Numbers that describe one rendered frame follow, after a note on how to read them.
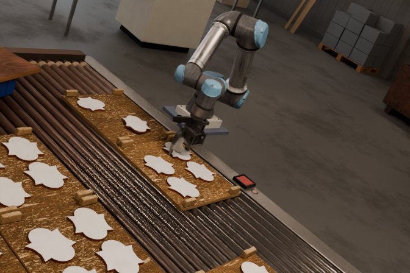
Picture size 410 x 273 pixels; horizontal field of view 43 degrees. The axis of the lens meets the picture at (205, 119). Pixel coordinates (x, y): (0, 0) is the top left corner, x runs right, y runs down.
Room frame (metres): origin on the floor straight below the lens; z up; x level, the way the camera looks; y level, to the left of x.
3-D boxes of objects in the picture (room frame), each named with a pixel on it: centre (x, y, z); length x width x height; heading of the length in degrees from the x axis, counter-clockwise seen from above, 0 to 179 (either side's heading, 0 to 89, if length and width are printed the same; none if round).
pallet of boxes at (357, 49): (10.73, -2.24, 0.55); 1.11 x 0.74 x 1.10; 49
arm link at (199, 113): (1.95, 0.03, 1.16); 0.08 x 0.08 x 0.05
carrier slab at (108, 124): (2.08, 0.36, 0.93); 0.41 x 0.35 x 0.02; 56
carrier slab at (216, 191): (1.84, 0.02, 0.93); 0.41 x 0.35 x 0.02; 55
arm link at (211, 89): (1.95, 0.02, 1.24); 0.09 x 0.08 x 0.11; 171
